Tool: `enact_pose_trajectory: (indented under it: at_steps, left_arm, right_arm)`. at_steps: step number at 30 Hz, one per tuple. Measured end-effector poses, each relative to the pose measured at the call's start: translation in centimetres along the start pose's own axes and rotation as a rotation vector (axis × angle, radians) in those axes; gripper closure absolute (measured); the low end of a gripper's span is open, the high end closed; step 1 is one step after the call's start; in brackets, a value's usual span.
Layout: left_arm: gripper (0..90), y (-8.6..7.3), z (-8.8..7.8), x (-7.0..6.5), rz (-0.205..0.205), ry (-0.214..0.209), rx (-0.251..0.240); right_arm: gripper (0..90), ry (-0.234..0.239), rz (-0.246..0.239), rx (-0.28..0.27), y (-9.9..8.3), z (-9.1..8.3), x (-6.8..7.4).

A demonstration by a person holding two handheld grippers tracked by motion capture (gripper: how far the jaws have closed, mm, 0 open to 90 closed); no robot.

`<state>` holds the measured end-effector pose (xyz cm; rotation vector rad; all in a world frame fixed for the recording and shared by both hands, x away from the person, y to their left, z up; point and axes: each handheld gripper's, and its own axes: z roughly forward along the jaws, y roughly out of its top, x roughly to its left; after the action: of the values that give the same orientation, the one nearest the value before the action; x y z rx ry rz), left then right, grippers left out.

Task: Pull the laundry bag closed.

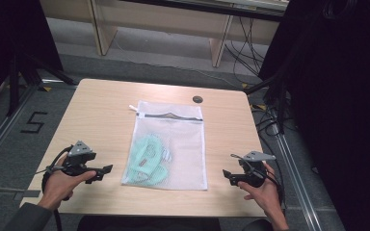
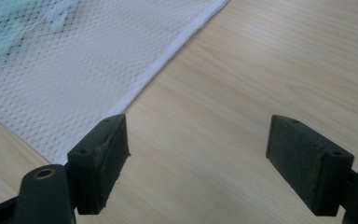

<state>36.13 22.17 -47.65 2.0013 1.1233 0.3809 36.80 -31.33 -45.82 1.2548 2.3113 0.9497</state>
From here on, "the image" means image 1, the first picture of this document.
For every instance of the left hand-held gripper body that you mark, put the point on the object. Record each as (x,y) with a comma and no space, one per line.
(77,162)

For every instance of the light wooden desk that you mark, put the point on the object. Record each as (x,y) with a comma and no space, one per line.
(160,19)

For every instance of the black curtain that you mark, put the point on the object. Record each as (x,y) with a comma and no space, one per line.
(9,41)
(340,106)

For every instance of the white mesh laundry bag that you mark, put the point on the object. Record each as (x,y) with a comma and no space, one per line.
(176,141)

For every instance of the metal floor rail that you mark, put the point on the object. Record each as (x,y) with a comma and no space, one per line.
(297,179)
(3,128)

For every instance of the black tripod stand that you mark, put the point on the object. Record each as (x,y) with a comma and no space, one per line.
(22,80)

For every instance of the mint green garment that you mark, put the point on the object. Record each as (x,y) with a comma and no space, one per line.
(147,160)

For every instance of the black metal stand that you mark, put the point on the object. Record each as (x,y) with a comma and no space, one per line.
(277,96)

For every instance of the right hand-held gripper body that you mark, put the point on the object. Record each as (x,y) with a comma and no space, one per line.
(253,171)

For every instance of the person's left hand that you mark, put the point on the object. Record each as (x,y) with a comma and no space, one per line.
(61,187)

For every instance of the person's dark lap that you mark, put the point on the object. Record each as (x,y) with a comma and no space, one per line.
(147,224)

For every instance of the person's right hand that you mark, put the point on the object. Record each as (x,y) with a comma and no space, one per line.
(265,197)

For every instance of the grey tape strip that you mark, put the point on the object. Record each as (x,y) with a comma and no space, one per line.
(25,194)

